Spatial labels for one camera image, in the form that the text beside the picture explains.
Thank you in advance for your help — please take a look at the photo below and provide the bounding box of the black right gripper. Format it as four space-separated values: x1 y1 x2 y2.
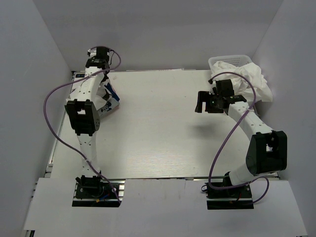
195 91 224 114

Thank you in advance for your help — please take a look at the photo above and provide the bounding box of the white t-shirt with black print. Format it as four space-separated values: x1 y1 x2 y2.
69 71 121 118

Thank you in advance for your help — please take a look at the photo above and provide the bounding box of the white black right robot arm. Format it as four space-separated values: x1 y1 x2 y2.
195 91 287 197

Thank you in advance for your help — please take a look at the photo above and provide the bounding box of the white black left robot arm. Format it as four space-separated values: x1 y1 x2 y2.
65 59 112 177

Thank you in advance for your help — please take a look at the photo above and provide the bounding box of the blue mickey print folded t-shirt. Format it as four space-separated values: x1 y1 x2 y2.
104 83 120 112

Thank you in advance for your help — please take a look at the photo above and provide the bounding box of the white plastic laundry basket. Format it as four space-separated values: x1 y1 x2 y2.
208 55 258 74

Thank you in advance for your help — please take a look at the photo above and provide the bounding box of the white crumpled t-shirt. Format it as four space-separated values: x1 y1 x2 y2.
210 61 273 104

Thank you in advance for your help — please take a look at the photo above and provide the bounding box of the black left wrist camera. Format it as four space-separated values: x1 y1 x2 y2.
85 46 111 68

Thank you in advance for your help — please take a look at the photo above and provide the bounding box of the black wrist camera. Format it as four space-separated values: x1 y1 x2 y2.
213 79 246 103
85 46 111 68

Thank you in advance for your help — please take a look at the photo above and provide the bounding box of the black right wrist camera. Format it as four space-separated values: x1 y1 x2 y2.
213 79 246 103

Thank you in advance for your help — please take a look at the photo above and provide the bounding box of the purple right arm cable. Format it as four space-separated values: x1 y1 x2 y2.
208 73 270 204

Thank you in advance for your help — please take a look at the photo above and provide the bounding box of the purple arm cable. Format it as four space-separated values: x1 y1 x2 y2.
43 46 122 205
208 73 270 204

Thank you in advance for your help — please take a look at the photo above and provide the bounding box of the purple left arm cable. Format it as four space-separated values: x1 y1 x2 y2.
43 46 122 205

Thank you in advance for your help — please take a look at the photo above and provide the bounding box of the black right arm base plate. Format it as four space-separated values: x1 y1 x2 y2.
201 183 254 210

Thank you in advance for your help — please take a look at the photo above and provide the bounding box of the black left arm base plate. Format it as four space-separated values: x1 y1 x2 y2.
72 176 125 207

